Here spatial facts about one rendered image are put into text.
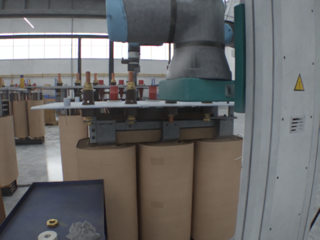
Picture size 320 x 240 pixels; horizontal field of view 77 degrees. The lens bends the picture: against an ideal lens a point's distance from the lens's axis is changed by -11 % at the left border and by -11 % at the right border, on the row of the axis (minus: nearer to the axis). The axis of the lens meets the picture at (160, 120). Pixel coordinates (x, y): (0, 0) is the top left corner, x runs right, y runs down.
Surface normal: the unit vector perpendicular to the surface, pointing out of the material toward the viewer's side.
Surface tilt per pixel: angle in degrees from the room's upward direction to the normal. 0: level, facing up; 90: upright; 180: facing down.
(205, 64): 70
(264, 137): 90
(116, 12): 103
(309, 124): 90
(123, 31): 143
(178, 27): 130
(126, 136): 90
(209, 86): 90
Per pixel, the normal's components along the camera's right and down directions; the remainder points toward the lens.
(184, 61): -0.55, -0.25
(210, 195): -0.17, 0.11
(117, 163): 0.32, 0.11
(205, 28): 0.10, 0.11
